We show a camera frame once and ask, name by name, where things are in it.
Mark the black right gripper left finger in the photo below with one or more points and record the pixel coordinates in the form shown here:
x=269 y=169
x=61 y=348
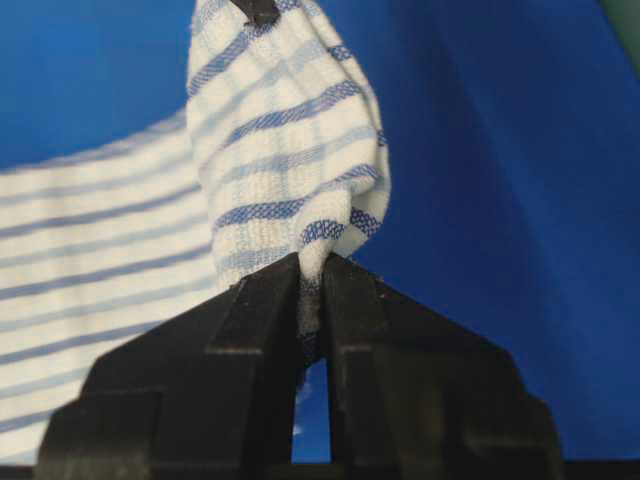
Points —
x=207 y=395

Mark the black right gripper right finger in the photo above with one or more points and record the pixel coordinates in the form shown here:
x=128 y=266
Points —
x=414 y=395

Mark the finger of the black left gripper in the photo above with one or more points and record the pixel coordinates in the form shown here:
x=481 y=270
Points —
x=259 y=12

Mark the blue white striped towel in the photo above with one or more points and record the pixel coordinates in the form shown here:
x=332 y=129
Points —
x=279 y=150

